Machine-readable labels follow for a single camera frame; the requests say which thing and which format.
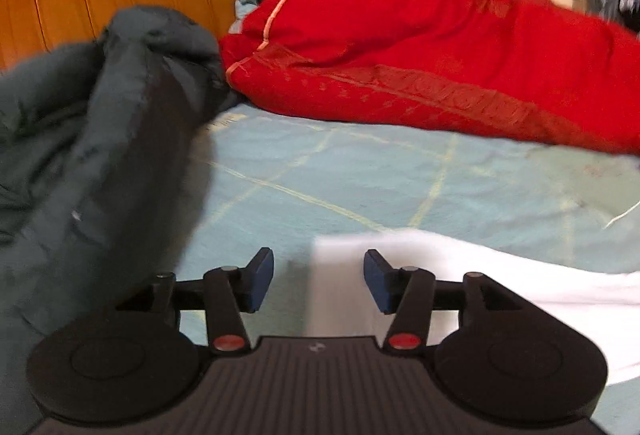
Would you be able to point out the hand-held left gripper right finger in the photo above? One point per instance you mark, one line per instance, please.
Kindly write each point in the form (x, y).
(377, 280)

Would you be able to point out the teal checked bed sheet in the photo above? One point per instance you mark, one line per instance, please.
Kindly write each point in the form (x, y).
(375, 175)

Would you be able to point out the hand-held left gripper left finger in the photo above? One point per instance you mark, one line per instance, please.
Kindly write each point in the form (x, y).
(260, 277)

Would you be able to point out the white printed long-sleeve shirt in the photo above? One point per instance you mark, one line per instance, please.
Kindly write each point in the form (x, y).
(500, 275)

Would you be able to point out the red quilt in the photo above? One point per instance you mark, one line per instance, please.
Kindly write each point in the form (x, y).
(425, 55)

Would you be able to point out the dark green padded jacket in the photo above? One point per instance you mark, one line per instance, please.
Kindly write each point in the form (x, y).
(100, 140)

